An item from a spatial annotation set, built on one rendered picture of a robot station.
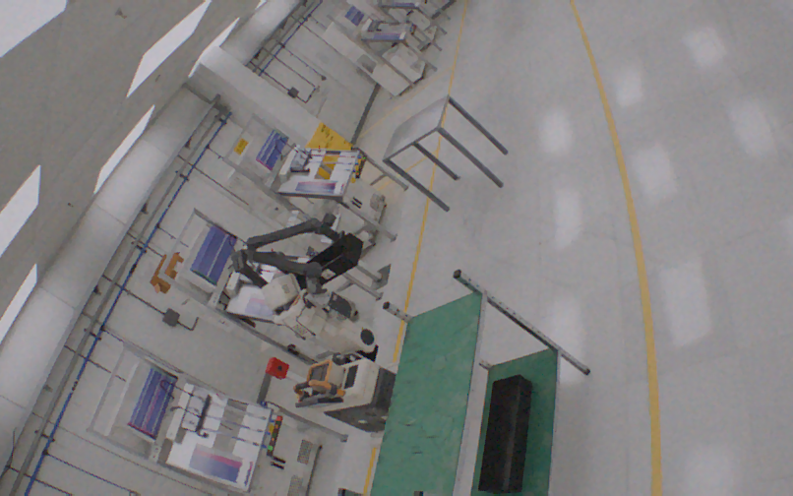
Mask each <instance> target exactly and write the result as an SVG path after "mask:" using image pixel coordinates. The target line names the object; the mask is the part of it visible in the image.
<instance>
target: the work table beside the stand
mask: <svg viewBox="0 0 793 496"><path fill-rule="evenodd" d="M448 103H449V104H450V105H451V106H452V107H453V108H455V109H456V110H457V111H458V112H459V113H460V114H461V115H462V116H463V117H464V118H466V119H467V120H468V121H469V122H470V123H471V124H472V125H473V126H474V127H475V128H476V129H477V130H478V131H480V132H481V133H482V134H483V135H484V136H485V137H486V138H487V139H488V140H489V141H490V142H491V143H492V144H493V145H494V146H495V147H496V148H497V149H498V150H499V151H500V152H501V153H502V154H503V155H507V154H508V150H507V149H506V148H505V147H504V146H503V145H501V144H500V143H499V142H498V141H497V140H496V139H495V138H494V137H493V136H492V135H491V134H490V133H489V132H488V131H487V130H486V129H485V128H484V127H483V126H482V125H481V124H480V123H479V122H478V121H477V120H475V119H474V118H473V117H472V116H471V115H470V114H469V113H468V112H467V111H466V110H465V109H464V108H463V107H461V106H460V105H459V104H458V103H457V102H456V101H455V100H454V99H453V98H452V97H450V96H449V95H448V94H446V95H444V96H443V97H441V98H440V99H438V100H437V101H435V102H434V103H432V104H431V105H429V106H427V107H426V108H424V109H423V110H421V111H420V112H418V113H417V114H415V115H414V116H412V117H411V118H409V119H408V120H406V121H405V122H403V123H402V124H400V125H399V126H397V127H396V128H395V130H394V132H393V135H392V137H391V140H390V142H389V144H388V147H387V149H386V152H385V154H384V156H383V159H382V162H383V163H384V164H386V165H387V166H388V167H390V168H391V169H392V170H394V171H395V172H396V173H397V174H399V175H400V176H401V177H403V178H404V179H405V180H406V181H408V182H409V183H410V184H411V185H413V186H414V187H415V188H417V189H418V190H419V191H420V192H422V193H423V194H424V195H425V196H427V197H428V198H429V199H430V200H432V201H433V202H434V203H435V204H437V205H438V206H439V207H440V208H442V209H443V210H444V211H445V212H448V211H449V210H450V207H449V206H447V205H446V204H445V203H444V202H442V201H441V200H440V199H439V198H438V197H436V196H435V195H434V194H433V193H431V192H430V191H429V190H428V189H426V188H425V187H424V186H423V185H421V184H420V183H419V182H418V181H416V180H415V179H414V178H413V177H411V176H410V175H409V174H408V173H406V172H405V171H404V170H403V169H401V168H400V167H399V166H397V165H396V164H395V163H394V162H392V161H391V158H392V157H394V156H396V155H398V154H399V153H401V152H403V151H404V150H406V149H408V148H409V147H411V146H414V147H415V148H417V149H418V150H419V151H420V152H422V153H423V154H424V155H425V156H427V157H428V158H429V159H430V160H431V161H433V162H434V163H435V164H436V165H437V166H439V167H440V168H441V169H442V170H443V171H445V172H446V173H447V174H448V175H449V176H450V177H452V178H453V179H454V180H456V179H458V176H457V175H456V174H454V173H453V172H452V171H451V170H450V169H449V168H448V167H446V166H445V165H444V164H443V163H442V162H440V161H439V160H438V159H437V158H436V157H435V156H433V155H432V154H431V153H430V152H428V151H427V150H426V149H425V148H424V147H422V146H421V145H420V144H419V143H418V142H419V141H421V140H422V139H424V138H426V137H427V136H429V135H431V134H432V133H434V132H436V131H437V132H438V133H439V134H440V135H441V136H443V137H444V138H445V139H446V140H447V141H448V142H449V143H451V144H452V145H453V146H454V147H455V148H456V149H457V150H459V151H460V152H461V153H462V154H463V155H464V156H465V157H467V158H468V159H469V160H470V161H471V162H472V163H473V164H474V165H475V166H476V167H478V168H479V169H480V170H481V171H482V172H483V173H484V174H485V175H486V176H487V177H488V178H489V179H491V180H492V181H493V182H494V183H495V184H496V185H497V186H498V187H499V188H502V187H503V185H504V183H503V182H502V181H501V180H500V179H499V178H498V177H497V176H496V175H495V174H493V173H492V172H491V171H490V170H489V169H488V168H487V167H486V166H485V165H484V164H483V163H482V162H481V161H480V160H478V159H477V158H476V157H475V156H474V155H473V154H472V153H471V152H470V151H469V150H467V149H466V148H465V147H464V146H463V145H462V144H461V143H460V142H459V141H457V140H456V139H455V138H454V137H453V136H452V135H451V134H450V133H448V132H447V131H446V130H445V129H444V128H443V127H442V126H441V124H442V121H443V117H444V114H445V111H446V108H447V105H448Z"/></svg>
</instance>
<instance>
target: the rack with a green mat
mask: <svg viewBox="0 0 793 496"><path fill-rule="evenodd" d="M453 278H454V279H456V280H457V281H459V282H460V283H461V284H463V285H464V286H466V287H467V288H468V289H470V290H471V291H472V293H469V294H468V295H465V296H463V297H461V298H458V299H456V300H453V301H451V302H448V303H446V304H444V305H441V306H439V307H436V308H434V309H431V310H429V311H426V312H424V313H421V314H419V315H416V316H413V317H412V316H410V315H409V314H407V313H405V312H404V311H402V310H401V309H399V308H397V307H396V306H394V305H393V304H392V303H390V302H389V301H387V302H385V303H384V304H383V309H384V310H386V311H388V312H389V313H391V314H393V315H394V316H396V317H398V318H399V319H401V320H403V321H404V322H405V323H407V326H406V331H405V335H404V340H403V345H402V349H401V354H400V359H399V363H398V368H397V372H396V380H395V384H394V389H393V393H392V398H391V402H390V407H389V412H388V416H387V421H386V425H385V430H384V434H383V439H382V443H381V448H380V452H379V457H378V460H377V465H376V469H375V474H374V478H373V483H372V487H371V492H370V496H458V495H459V490H460V484H461V478H462V471H463V465H464V459H465V453H466V447H467V440H468V434H469V427H470V421H471V415H472V408H473V402H474V395H475V388H476V381H477V374H478V366H481V367H482V368H484V369H486V370H487V371H488V375H487V383H486V390H485V398H484V405H483V411H482V419H481V426H480V433H479V439H478V446H477V453H476V459H475V466H474V472H473V478H472V484H471V491H470V496H552V486H553V475H554V463H555V452H556V439H557V424H558V409H559V392H560V371H561V357H562V358H564V359H565V360H566V361H568V362H569V363H570V364H572V365H573V366H574V367H576V368H577V369H578V370H579V371H580V372H581V373H583V374H584V375H588V374H589V373H590V369H589V368H587V367H586V366H585V365H584V364H582V363H581V362H580V361H578V360H577V359H576V358H574V357H573V356H572V355H571V354H569V353H568V352H567V351H565V350H564V349H563V348H562V347H560V346H559V345H558V344H556V343H555V342H554V341H552V340H551V339H550V338H548V337H547V336H546V335H544V334H543V333H542V332H540V331H539V330H538V329H537V328H535V327H534V326H533V325H531V324H530V323H529V322H527V321H526V320H525V319H524V318H523V317H522V316H521V315H519V314H518V313H517V312H515V311H514V310H513V309H511V308H510V307H509V306H508V305H506V304H505V303H504V302H502V301H501V300H500V299H498V298H497V297H496V296H495V295H493V294H492V293H491V292H489V291H488V290H487V289H486V288H484V287H483V286H481V285H480V284H479V283H477V282H476V281H475V280H474V279H472V278H471V277H469V276H468V275H467V274H465V273H464V272H463V271H461V270H460V269H458V270H456V271H454V275H453ZM486 303H489V304H490V305H491V306H493V307H494V308H495V309H497V310H498V311H499V312H501V313H502V314H504V315H505V316H506V317H508V318H509V319H510V320H512V321H513V322H514V323H516V324H517V325H518V326H520V327H521V328H523V329H524V330H525V331H527V332H528V333H529V334H531V335H532V336H533V337H535V338H536V339H537V340H539V341H541V342H542V343H543V344H545V345H546V346H547V347H549V348H546V349H543V350H540V351H537V352H533V353H531V354H528V355H525V356H521V357H518V358H515V359H511V360H508V361H505V362H501V363H498V364H494V365H492V364H490V363H489V362H487V361H485V360H484V359H482V358H480V351H481V345H482V337H483V329H484V320H485V312H486ZM517 374H520V375H522V377H524V378H525V379H527V380H528V381H530V382H531V383H532V389H531V401H530V412H529V422H528V432H527V442H526V451H525V461H524V470H523V479H522V489H521V492H520V493H514V494H512V493H504V494H492V493H488V492H483V491H478V483H479V476H480V470H481V464H482V458H483V451H484V444H485V437H486V430H487V423H488V415H489V407H490V400H491V392H492V384H493V381H496V380H500V379H503V378H507V377H511V376H515V375H517Z"/></svg>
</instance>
